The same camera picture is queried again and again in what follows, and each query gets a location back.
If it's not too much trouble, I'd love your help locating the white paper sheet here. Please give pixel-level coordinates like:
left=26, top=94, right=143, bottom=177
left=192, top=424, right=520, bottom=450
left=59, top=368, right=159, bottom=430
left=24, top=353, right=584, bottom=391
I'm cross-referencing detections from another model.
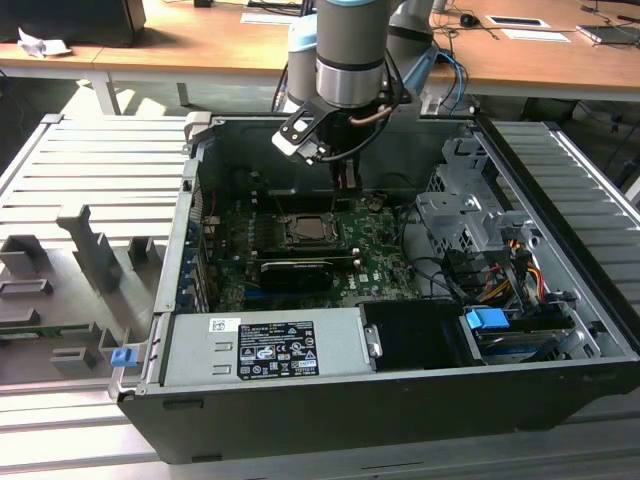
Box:
left=501, top=28, right=571, bottom=44
left=239, top=12, right=296, bottom=25

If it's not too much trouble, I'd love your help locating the black box on desk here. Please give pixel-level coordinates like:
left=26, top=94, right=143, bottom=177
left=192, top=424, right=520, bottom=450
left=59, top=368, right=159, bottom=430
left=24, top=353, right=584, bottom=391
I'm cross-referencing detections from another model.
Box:
left=0, top=0, right=147, bottom=49

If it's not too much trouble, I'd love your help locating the black looping wire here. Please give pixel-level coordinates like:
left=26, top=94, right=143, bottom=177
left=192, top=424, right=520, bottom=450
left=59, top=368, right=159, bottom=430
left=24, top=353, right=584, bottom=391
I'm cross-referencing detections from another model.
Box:
left=399, top=199, right=466, bottom=304

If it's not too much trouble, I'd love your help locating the grey case handle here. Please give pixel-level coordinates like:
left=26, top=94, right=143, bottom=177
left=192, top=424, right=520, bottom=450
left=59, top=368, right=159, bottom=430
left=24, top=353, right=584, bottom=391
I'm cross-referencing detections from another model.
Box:
left=182, top=110, right=215, bottom=151

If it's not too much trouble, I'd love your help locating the yellow red wire bundle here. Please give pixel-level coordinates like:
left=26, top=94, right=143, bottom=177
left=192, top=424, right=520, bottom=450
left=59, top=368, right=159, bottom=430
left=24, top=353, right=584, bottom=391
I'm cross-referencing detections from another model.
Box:
left=482, top=239, right=546, bottom=304

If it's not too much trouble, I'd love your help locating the green RAM stick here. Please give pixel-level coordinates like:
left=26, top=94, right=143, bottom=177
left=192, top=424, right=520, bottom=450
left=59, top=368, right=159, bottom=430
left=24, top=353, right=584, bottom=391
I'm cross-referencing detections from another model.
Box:
left=0, top=323, right=94, bottom=337

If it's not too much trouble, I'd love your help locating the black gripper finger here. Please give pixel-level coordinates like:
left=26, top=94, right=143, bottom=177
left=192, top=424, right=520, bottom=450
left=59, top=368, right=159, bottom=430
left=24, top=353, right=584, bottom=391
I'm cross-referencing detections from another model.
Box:
left=333, top=158, right=363, bottom=215

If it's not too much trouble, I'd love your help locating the black RAM slot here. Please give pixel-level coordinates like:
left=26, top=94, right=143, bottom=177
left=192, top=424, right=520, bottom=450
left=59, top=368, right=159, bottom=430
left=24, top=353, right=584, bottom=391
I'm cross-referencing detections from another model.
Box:
left=257, top=253, right=362, bottom=267
left=259, top=244, right=361, bottom=257

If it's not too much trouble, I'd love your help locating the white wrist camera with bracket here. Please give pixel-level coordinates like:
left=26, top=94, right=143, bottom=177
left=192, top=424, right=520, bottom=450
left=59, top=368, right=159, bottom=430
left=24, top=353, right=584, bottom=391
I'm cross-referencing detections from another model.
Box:
left=271, top=102, right=331, bottom=165

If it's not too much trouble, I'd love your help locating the crumpled white paper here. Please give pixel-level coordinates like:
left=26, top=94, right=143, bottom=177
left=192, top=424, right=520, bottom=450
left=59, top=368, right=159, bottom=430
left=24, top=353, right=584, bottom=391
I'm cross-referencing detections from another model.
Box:
left=17, top=27, right=72, bottom=59

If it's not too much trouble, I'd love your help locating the grey parts rack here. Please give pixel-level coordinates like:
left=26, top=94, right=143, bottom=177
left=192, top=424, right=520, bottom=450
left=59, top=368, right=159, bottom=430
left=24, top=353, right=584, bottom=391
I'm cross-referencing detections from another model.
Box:
left=0, top=203, right=156, bottom=386

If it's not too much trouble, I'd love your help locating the grey metal disk bay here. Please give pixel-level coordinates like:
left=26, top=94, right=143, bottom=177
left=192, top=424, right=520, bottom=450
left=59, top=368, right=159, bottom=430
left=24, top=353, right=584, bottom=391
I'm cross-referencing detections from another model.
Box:
left=414, top=137, right=539, bottom=261

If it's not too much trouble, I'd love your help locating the black camera cable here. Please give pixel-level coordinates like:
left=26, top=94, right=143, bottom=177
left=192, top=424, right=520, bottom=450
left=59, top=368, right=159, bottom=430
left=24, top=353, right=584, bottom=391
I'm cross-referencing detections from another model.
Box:
left=314, top=49, right=402, bottom=164

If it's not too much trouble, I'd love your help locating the blue disk carrier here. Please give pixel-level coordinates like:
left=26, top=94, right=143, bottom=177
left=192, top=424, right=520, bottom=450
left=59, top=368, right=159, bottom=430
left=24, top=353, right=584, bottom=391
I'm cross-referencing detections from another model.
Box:
left=463, top=308, right=510, bottom=331

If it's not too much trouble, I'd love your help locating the black open PC case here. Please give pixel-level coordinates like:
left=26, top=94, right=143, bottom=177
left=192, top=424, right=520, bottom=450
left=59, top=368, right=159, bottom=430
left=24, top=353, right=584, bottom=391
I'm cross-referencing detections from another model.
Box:
left=115, top=112, right=640, bottom=464

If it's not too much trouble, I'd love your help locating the blue cable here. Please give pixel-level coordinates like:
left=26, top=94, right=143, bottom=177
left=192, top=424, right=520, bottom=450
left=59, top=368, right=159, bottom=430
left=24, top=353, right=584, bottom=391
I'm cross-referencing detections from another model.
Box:
left=439, top=47, right=469, bottom=114

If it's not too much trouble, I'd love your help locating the CPU socket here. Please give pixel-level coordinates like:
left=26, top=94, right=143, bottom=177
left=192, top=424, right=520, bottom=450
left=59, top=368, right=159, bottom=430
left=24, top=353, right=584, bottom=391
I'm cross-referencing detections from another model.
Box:
left=278, top=209, right=349, bottom=250

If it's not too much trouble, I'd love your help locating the wooden desk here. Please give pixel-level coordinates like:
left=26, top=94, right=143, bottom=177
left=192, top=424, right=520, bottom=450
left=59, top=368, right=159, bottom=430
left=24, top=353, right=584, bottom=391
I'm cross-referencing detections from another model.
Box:
left=0, top=0, right=640, bottom=116

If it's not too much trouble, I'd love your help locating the black graphics card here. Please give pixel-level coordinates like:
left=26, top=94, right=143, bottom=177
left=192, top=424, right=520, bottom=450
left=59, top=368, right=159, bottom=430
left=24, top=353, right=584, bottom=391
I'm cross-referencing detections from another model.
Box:
left=258, top=257, right=334, bottom=294

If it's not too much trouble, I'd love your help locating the green motherboard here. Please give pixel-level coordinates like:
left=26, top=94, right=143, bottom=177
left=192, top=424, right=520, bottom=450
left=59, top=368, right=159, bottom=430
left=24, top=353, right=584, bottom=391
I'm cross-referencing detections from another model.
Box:
left=199, top=192, right=426, bottom=314

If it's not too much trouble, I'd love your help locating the silver power supply unit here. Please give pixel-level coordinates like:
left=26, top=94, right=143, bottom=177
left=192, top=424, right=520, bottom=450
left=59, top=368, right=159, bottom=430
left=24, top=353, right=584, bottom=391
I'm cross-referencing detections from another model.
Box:
left=160, top=307, right=384, bottom=389

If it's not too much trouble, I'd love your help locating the metal socket cover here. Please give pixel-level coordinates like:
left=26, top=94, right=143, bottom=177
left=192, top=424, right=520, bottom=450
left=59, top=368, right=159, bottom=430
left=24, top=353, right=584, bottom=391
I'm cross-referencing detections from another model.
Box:
left=282, top=212, right=345, bottom=246

